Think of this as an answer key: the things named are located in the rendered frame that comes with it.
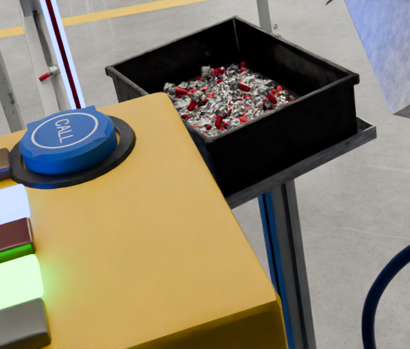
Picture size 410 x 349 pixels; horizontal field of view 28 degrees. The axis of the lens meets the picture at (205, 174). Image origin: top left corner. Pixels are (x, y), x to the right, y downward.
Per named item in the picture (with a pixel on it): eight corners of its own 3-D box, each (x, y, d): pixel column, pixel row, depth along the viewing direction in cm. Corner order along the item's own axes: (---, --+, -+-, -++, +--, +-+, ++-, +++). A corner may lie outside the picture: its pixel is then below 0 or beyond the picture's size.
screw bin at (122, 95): (365, 138, 81) (361, 73, 77) (219, 209, 75) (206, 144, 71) (244, 69, 97) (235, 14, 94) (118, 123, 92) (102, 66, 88)
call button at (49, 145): (128, 171, 34) (118, 135, 33) (32, 199, 33) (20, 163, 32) (111, 127, 37) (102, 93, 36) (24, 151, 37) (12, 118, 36)
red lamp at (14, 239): (37, 255, 29) (32, 242, 29) (-13, 270, 29) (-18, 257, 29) (32, 227, 31) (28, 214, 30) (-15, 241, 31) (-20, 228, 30)
